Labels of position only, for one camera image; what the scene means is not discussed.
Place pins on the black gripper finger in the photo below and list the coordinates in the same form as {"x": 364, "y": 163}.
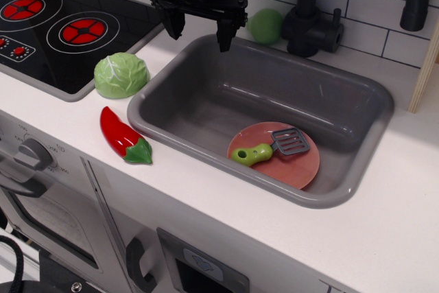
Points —
{"x": 173, "y": 20}
{"x": 226, "y": 31}

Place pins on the green handled grey spatula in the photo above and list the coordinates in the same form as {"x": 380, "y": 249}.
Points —
{"x": 288, "y": 142}

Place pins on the grey plastic sink basin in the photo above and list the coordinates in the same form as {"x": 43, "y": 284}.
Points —
{"x": 204, "y": 99}

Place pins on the light green toy fruit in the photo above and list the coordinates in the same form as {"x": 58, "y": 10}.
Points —
{"x": 265, "y": 26}

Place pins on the green toy cabbage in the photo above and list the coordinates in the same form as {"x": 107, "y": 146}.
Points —
{"x": 120, "y": 75}

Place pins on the black toy stovetop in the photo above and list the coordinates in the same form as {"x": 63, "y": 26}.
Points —
{"x": 54, "y": 45}

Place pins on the red toy chili pepper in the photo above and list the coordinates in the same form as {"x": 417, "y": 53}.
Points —
{"x": 124, "y": 140}

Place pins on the grey oven knob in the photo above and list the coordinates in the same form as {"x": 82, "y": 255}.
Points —
{"x": 33, "y": 155}

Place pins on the wooden side panel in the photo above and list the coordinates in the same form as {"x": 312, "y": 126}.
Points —
{"x": 424, "y": 74}

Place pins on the toy oven door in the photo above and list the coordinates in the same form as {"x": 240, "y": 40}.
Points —
{"x": 67, "y": 222}

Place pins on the dishwasher control panel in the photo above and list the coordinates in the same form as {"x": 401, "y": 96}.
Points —
{"x": 192, "y": 270}

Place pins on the grey oven door handle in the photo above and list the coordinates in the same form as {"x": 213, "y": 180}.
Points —
{"x": 20, "y": 180}

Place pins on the dark grey cabinet handle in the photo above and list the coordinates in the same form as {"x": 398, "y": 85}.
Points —
{"x": 134, "y": 252}

